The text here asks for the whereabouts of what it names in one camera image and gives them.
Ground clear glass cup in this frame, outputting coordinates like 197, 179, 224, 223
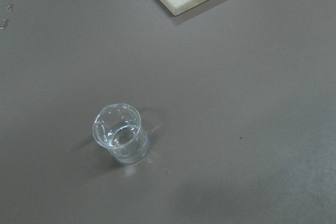
92, 103, 149, 165

